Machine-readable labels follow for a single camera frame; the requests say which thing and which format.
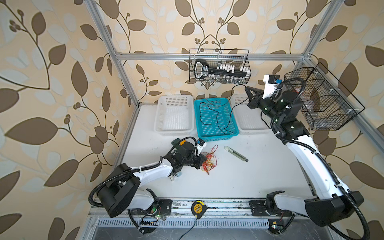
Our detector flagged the yellow cable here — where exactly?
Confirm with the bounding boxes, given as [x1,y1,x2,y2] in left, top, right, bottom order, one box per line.
[202,155,217,176]

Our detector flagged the red cable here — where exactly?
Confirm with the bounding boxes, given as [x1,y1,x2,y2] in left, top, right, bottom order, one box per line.
[200,144,219,175]

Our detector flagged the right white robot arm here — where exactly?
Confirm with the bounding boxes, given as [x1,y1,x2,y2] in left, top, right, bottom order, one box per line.
[245,87,371,240]

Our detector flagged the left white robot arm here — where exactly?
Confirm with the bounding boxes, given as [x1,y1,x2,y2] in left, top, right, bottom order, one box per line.
[88,137,207,218]

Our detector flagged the green pipe wrench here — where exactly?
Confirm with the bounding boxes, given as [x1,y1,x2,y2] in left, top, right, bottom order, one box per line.
[171,138,181,148]

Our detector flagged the right white plastic basket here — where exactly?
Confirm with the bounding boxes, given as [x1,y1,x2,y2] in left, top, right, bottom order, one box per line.
[230,94,272,135]

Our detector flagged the white plastic basket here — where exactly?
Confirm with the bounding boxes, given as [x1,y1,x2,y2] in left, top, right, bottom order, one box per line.
[154,95,195,136]
[230,94,272,135]

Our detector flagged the grey blue stapler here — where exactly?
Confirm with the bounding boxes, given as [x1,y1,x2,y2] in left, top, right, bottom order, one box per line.
[169,172,182,181]

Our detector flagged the green utility knife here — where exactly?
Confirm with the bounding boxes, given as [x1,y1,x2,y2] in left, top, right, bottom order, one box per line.
[224,146,249,162]

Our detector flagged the teal plastic basket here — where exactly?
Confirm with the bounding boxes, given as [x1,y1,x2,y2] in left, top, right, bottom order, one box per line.
[194,98,239,142]

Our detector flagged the left white plastic basket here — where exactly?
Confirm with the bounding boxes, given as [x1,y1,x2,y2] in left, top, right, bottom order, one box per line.
[154,95,195,136]

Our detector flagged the yellow tape measure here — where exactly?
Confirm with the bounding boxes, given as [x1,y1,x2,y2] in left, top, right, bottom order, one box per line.
[191,201,208,220]

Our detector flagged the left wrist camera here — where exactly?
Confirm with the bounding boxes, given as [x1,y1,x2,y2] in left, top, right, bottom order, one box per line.
[197,138,207,155]

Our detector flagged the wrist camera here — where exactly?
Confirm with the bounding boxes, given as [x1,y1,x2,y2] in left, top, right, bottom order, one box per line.
[197,138,207,155]
[263,75,283,99]

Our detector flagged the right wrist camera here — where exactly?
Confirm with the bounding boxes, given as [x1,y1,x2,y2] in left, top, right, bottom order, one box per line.
[263,75,283,99]

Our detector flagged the right black wire basket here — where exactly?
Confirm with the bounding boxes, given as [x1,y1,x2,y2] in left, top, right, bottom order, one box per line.
[284,62,365,131]

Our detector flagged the black wire basket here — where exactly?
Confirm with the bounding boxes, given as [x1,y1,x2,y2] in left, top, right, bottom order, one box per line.
[189,48,252,85]
[284,62,365,131]

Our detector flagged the back black wire basket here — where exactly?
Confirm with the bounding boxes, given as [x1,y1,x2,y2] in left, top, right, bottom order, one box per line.
[189,48,252,85]

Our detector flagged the aluminium frame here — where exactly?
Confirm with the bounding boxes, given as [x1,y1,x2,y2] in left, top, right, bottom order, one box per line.
[74,0,384,240]

